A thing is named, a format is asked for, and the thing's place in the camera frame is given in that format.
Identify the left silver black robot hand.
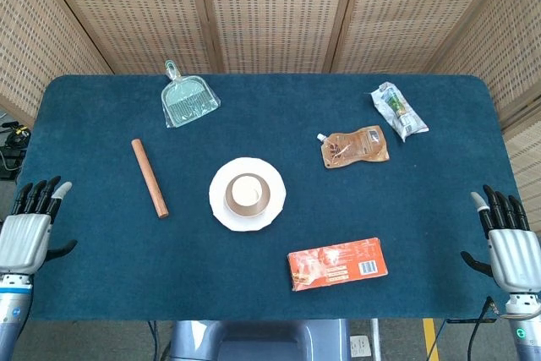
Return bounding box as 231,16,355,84
0,175,79,276

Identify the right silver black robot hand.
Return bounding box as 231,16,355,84
460,184,541,293

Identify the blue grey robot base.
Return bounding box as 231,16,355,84
168,319,352,361

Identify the cream ceramic bowl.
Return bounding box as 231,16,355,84
222,172,272,219

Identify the wooden rolling pin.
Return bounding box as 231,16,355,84
130,138,170,220

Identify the metal table leg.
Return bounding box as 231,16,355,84
369,318,382,361

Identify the orange snack box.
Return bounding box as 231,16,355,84
287,237,389,293

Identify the white power strip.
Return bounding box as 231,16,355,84
349,334,371,358

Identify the white green snack bag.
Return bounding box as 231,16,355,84
370,81,430,143

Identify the brown spout pouch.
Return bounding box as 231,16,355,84
316,124,391,170

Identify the woven bamboo screen panel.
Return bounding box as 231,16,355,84
36,0,224,75
185,0,365,75
426,0,541,227
329,0,522,75
0,0,114,128

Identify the white paper plate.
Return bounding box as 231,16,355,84
208,156,287,233

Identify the green dustpan in plastic bag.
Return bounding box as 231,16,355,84
160,59,221,129

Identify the blue carpet table cover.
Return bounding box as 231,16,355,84
16,74,525,322

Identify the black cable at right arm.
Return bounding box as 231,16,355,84
445,296,500,361

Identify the black equipment with cables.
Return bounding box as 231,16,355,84
0,121,31,181

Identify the black cable under table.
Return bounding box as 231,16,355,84
146,320,171,361

